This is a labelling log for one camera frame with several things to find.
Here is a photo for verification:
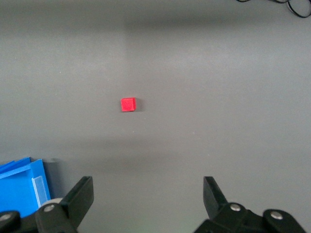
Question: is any blue plastic storage bin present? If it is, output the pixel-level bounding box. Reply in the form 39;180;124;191
0;157;52;218

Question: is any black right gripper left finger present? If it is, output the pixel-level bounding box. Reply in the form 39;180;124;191
0;176;95;233

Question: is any red cube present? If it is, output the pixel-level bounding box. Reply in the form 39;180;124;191
121;97;137;113

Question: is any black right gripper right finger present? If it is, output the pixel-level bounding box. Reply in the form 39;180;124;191
193;176;307;233

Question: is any black cable on table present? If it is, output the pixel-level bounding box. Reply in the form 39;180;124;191
236;0;311;18

